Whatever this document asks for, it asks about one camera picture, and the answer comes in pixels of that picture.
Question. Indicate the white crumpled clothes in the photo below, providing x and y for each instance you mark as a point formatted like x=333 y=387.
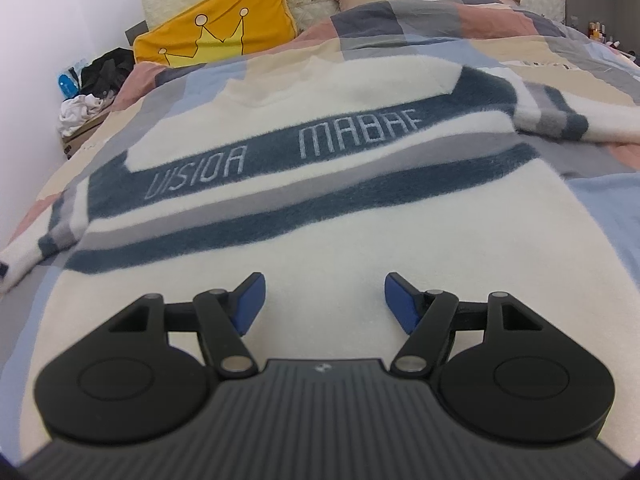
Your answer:
x=82 y=112

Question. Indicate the yellow crown pillow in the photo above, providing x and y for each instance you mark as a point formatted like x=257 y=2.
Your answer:
x=220 y=15

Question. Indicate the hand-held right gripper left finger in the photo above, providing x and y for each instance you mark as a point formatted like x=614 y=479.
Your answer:
x=250 y=305

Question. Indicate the checkered patchwork quilt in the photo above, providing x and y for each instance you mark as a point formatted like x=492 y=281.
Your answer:
x=400 y=25

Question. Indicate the cream sweater with blue stripes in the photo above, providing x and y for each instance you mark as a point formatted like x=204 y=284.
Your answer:
x=325 y=200

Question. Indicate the floral cream pillow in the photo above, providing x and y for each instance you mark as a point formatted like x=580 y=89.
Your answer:
x=312 y=10

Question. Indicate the orange bottle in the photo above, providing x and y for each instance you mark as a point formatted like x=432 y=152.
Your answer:
x=596 y=31

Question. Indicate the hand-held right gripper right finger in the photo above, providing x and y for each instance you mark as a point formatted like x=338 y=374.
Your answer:
x=400 y=305

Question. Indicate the blue plastic packet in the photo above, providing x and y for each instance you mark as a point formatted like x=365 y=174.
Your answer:
x=67 y=85

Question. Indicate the black clothes pile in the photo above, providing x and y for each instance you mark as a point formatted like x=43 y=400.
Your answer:
x=107 y=72

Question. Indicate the brown cardboard box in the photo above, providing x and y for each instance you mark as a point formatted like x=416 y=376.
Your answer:
x=75 y=142

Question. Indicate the grey wall socket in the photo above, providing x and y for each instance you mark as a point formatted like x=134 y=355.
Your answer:
x=136 y=34

